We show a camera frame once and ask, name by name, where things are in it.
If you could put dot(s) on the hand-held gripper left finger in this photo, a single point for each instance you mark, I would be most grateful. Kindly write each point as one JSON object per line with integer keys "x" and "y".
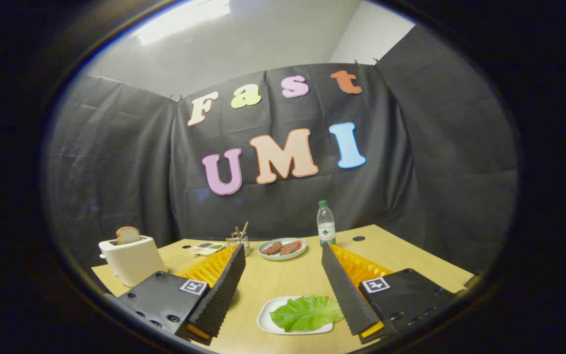
{"x": 224, "y": 290}

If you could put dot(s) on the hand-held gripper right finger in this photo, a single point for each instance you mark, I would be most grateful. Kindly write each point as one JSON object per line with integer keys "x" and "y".
{"x": 344, "y": 290}

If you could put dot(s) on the green lettuce leaf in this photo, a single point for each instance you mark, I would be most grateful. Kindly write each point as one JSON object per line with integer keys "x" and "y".
{"x": 305, "y": 313}

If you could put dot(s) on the toasted bread slice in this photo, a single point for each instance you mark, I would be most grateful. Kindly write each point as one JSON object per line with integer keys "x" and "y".
{"x": 128, "y": 235}

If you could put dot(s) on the white divided condiment dish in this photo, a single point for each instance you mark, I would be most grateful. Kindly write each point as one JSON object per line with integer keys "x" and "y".
{"x": 207, "y": 249}

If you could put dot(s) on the white rectangular plate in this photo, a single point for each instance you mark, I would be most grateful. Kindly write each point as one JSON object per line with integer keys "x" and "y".
{"x": 266, "y": 320}

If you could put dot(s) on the brown meat patty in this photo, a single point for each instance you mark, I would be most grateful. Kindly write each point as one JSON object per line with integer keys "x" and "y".
{"x": 271, "y": 248}
{"x": 291, "y": 247}

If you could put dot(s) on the clear water bottle green cap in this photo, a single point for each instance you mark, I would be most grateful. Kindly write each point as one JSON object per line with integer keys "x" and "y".
{"x": 326, "y": 228}

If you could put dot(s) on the pale green round plate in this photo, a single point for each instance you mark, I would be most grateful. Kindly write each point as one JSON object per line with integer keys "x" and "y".
{"x": 283, "y": 257}

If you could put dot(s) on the white toaster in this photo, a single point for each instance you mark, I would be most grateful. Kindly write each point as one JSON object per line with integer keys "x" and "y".
{"x": 130, "y": 260}

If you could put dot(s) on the black backdrop cloth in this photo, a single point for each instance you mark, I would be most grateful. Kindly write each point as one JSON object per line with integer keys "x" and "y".
{"x": 116, "y": 172}

